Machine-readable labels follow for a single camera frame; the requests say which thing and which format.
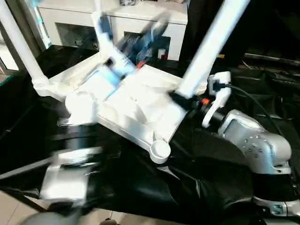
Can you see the white plastic table top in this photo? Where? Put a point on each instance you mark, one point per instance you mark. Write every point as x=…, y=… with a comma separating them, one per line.
x=145, y=131

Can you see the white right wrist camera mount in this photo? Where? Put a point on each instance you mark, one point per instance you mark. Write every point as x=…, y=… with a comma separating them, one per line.
x=221, y=100

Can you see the white glass-door cabinet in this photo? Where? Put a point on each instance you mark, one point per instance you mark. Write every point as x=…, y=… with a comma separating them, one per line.
x=70, y=14

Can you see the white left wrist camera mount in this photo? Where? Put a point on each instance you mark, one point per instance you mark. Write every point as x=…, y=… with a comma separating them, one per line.
x=105, y=47

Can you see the black metal table frame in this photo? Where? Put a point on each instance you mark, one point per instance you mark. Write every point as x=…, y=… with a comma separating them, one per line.
x=28, y=202

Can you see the brown round hanging knob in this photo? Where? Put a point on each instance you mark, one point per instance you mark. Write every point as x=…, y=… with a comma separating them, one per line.
x=109, y=221

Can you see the black plastic mat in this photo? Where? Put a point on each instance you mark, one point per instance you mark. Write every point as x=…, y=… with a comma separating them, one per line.
x=211, y=187

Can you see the yellow label sticker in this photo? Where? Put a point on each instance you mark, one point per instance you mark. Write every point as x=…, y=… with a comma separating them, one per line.
x=220, y=56

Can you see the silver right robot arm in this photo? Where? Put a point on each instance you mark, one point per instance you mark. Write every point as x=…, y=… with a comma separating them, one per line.
x=257, y=140

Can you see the black flat monitor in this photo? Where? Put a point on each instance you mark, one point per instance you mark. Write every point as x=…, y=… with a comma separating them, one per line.
x=272, y=59

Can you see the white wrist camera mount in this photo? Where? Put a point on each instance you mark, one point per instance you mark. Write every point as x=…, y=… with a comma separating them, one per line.
x=105, y=47
x=221, y=100

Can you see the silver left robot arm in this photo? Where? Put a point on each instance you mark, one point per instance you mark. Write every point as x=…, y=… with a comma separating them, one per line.
x=70, y=107

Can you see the white printed figurine mug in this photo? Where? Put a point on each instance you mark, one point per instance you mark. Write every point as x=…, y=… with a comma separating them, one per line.
x=77, y=43

